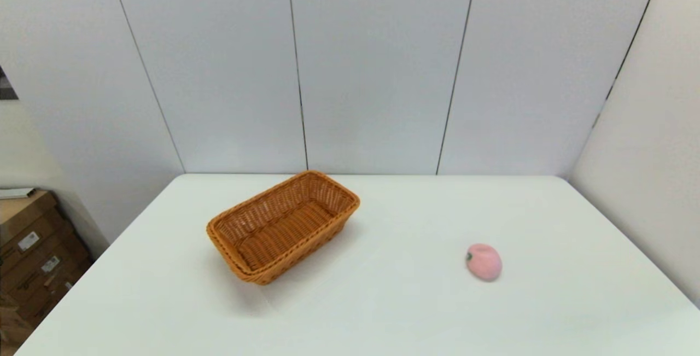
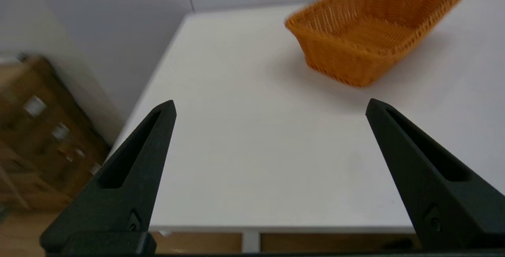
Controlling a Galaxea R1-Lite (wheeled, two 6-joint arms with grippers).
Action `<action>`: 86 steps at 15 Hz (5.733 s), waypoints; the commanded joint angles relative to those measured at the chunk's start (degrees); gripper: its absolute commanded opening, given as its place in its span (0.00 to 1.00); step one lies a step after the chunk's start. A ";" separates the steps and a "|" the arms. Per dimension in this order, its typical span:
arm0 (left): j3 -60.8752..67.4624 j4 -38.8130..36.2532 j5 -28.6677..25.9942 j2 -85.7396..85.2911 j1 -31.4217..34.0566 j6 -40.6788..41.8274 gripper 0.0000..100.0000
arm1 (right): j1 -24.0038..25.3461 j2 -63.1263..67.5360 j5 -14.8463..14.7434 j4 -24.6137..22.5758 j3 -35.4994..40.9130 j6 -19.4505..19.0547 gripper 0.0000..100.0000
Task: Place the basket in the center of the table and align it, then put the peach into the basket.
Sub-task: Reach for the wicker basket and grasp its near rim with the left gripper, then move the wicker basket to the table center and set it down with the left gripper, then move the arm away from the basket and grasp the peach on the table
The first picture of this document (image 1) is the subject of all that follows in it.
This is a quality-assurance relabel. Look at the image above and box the orange wicker rectangular basket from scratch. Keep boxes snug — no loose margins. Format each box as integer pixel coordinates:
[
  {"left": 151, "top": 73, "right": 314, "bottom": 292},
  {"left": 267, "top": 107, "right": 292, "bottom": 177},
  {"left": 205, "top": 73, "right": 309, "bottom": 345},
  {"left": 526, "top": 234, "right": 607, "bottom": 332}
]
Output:
[{"left": 206, "top": 170, "right": 361, "bottom": 285}]

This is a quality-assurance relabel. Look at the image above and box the pink peach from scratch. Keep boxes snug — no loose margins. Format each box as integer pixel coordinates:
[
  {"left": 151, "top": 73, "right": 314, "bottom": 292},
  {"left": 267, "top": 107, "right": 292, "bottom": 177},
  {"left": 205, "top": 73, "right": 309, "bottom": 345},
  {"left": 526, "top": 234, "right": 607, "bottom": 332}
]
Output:
[{"left": 466, "top": 243, "right": 503, "bottom": 282}]

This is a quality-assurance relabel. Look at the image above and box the brown cardboard box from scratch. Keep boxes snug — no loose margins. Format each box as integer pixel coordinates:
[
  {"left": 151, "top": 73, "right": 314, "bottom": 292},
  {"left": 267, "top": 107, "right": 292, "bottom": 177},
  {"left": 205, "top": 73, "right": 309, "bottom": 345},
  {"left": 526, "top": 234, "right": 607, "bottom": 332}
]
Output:
[
  {"left": 0, "top": 215, "right": 78, "bottom": 281},
  {"left": 0, "top": 191, "right": 60, "bottom": 246},
  {"left": 0, "top": 246, "right": 93, "bottom": 313},
  {"left": 15, "top": 274, "right": 88, "bottom": 328}
]

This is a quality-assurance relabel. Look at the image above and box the dark wall picture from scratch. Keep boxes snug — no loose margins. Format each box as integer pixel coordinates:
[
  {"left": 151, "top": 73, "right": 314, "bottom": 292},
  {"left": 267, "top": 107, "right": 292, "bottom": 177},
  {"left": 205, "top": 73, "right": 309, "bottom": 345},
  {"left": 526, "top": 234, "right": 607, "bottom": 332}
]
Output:
[{"left": 0, "top": 66, "right": 19, "bottom": 101}]

